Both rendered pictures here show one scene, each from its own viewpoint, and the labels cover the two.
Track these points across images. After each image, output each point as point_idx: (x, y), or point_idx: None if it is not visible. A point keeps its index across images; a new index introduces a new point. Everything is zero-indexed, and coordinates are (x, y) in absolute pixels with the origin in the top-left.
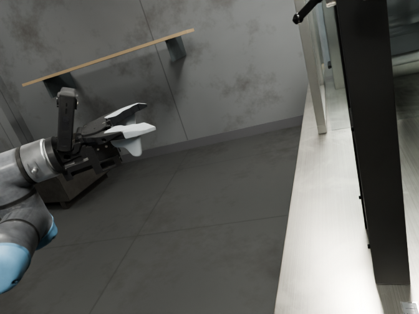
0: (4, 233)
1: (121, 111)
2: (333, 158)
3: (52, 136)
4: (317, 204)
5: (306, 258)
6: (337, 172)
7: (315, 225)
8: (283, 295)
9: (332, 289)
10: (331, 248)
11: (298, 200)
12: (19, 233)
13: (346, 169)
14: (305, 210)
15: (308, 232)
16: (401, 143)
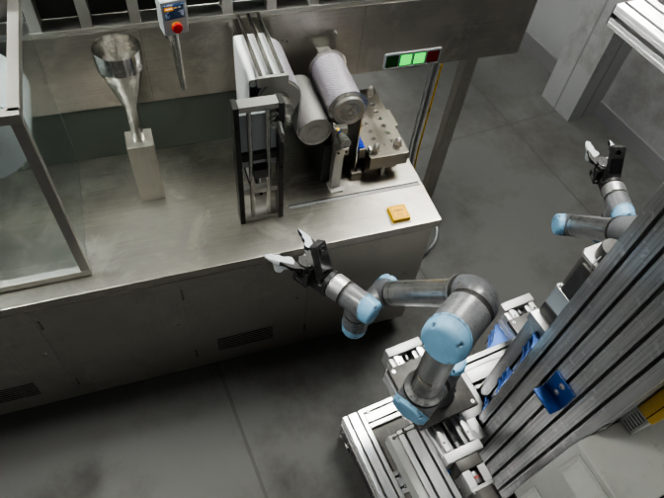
0: (378, 283)
1: (285, 257)
2: (154, 252)
3: (329, 274)
4: (222, 248)
5: (275, 242)
6: (180, 246)
7: (245, 245)
8: (300, 245)
9: (290, 229)
10: (264, 234)
11: (219, 260)
12: (372, 286)
13: (174, 241)
14: (230, 253)
15: (253, 246)
16: (135, 215)
